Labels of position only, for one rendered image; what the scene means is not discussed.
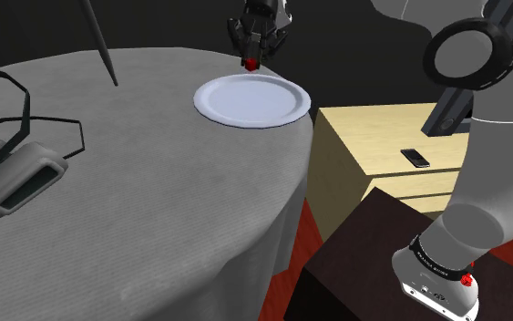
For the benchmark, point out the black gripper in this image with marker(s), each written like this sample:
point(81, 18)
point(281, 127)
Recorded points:
point(259, 11)

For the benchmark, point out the small red cube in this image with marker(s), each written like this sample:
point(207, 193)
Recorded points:
point(250, 65)

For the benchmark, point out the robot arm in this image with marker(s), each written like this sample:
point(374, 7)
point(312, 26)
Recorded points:
point(491, 178)

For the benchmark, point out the white round plate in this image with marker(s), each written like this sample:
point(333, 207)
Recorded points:
point(251, 101)

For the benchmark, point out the light wooden chest of drawers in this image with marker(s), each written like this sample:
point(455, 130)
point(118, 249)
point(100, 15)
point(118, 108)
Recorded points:
point(371, 133)

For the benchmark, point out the thin dark pole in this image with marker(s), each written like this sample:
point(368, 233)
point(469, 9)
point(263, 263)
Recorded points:
point(101, 44)

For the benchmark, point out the table with grey cloth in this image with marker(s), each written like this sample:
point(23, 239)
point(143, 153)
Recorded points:
point(149, 200)

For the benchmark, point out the black phone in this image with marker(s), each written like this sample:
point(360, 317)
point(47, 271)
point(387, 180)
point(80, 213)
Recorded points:
point(415, 158)

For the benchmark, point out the dark robot stand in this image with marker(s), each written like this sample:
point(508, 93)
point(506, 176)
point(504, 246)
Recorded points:
point(349, 266)

